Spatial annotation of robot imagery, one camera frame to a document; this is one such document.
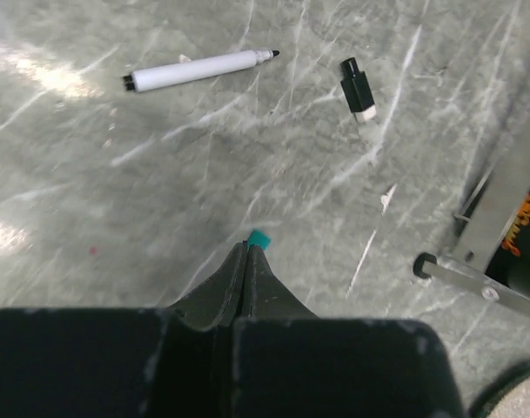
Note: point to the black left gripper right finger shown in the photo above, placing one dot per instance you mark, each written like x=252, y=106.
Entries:
x=264, y=295

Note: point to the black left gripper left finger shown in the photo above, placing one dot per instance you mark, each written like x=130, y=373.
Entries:
x=215, y=301

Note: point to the black pen cap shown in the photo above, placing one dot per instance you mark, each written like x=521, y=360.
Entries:
x=357, y=91

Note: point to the steel dish rack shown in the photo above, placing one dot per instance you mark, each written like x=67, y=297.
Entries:
x=486, y=222

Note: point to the white marker black tip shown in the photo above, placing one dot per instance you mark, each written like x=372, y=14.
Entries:
x=181, y=73

